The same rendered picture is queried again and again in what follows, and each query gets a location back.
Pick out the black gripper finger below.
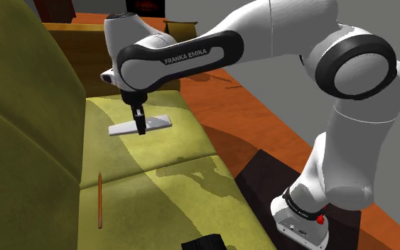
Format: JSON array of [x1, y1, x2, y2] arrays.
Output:
[[131, 104, 148, 136]]

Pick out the grey flat remote control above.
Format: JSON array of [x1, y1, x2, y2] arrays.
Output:
[[108, 114, 173, 137]]

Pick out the brown wooden side table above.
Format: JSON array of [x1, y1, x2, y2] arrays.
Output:
[[43, 21, 182, 99]]

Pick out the orange pencil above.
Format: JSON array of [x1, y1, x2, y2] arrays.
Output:
[[97, 171, 104, 230]]

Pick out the dark fireplace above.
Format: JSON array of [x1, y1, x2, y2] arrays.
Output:
[[125, 0, 166, 19]]

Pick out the olive green sofa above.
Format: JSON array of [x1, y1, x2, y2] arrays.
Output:
[[0, 0, 279, 250]]

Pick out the dark red cabinet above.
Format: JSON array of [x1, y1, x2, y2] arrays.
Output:
[[32, 0, 78, 24]]

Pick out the black box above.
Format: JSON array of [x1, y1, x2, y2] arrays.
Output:
[[180, 233, 229, 250]]

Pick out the dark robot stand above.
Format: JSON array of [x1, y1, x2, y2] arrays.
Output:
[[234, 148, 363, 250]]

